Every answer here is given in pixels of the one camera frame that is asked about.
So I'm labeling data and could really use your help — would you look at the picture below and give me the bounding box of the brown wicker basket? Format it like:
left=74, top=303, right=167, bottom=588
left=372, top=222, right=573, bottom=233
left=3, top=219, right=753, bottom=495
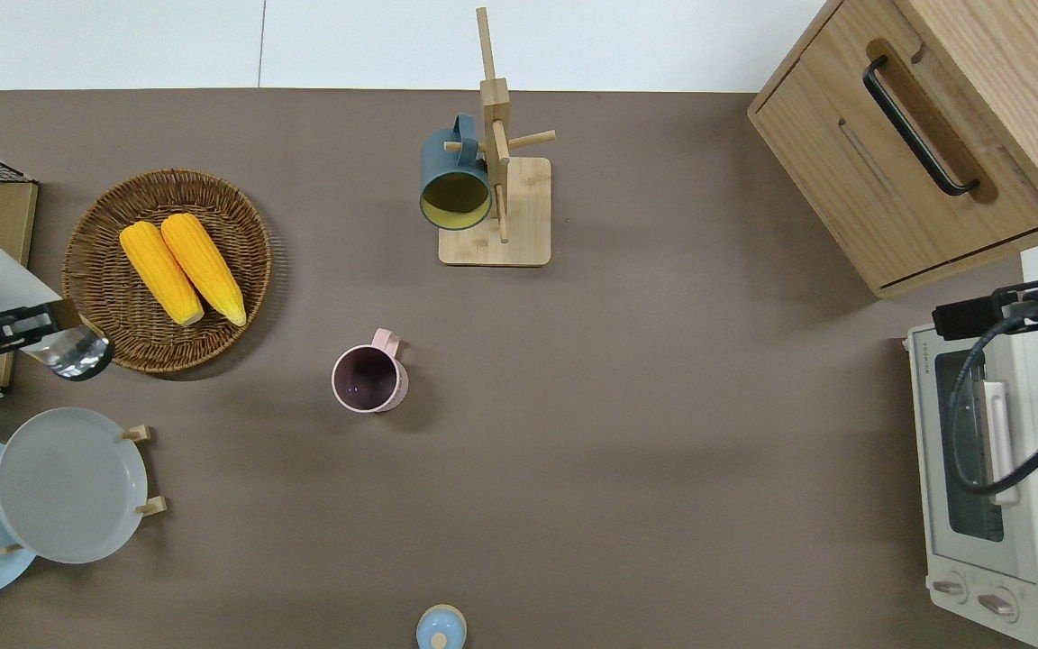
left=61, top=168, right=274, bottom=375

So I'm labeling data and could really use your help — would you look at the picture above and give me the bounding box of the yellow corn cob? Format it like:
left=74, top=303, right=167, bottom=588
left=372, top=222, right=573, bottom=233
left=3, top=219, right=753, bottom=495
left=160, top=213, right=248, bottom=327
left=119, top=221, right=205, bottom=327

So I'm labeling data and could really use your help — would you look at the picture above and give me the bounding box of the wooden plate rack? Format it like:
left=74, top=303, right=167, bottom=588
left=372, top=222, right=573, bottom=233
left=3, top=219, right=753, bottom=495
left=0, top=425, right=168, bottom=556

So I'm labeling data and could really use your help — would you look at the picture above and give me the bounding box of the grey plate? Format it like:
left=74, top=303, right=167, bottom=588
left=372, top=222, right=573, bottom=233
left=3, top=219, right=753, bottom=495
left=0, top=407, right=149, bottom=565

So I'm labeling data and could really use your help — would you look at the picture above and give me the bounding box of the pink cup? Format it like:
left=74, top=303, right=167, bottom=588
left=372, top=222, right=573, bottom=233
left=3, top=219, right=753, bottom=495
left=331, top=327, right=410, bottom=415

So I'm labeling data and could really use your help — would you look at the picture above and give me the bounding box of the dark blue mug yellow inside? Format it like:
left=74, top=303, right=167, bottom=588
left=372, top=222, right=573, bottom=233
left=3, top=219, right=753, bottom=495
left=418, top=114, right=493, bottom=232

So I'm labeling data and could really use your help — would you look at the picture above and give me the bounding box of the wooden mug tree stand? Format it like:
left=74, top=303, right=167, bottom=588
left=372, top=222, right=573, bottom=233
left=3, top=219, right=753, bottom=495
left=438, top=7, right=558, bottom=268

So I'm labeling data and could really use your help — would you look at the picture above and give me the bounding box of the brown table mat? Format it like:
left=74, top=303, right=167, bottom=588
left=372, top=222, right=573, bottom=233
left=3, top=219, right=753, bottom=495
left=0, top=87, right=1024, bottom=649

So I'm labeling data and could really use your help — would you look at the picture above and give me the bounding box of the wooden cabinet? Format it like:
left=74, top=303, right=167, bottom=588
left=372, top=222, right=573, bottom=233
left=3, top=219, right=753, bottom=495
left=747, top=0, right=1038, bottom=300

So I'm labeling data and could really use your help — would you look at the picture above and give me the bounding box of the black cabinet handle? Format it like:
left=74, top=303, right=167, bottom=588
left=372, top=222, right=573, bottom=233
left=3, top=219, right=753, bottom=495
left=861, top=56, right=981, bottom=197

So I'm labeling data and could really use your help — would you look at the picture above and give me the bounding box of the black camera cable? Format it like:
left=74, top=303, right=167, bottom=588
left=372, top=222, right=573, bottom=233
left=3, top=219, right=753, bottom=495
left=947, top=306, right=1038, bottom=497

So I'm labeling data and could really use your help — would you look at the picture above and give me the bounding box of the black camera on boom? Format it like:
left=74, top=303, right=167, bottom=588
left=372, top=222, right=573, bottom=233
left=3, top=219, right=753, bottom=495
left=932, top=239, right=1038, bottom=342

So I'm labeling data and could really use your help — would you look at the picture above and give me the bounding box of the white oven door handle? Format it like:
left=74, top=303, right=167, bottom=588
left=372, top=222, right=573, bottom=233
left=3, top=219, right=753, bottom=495
left=983, top=379, right=1020, bottom=506

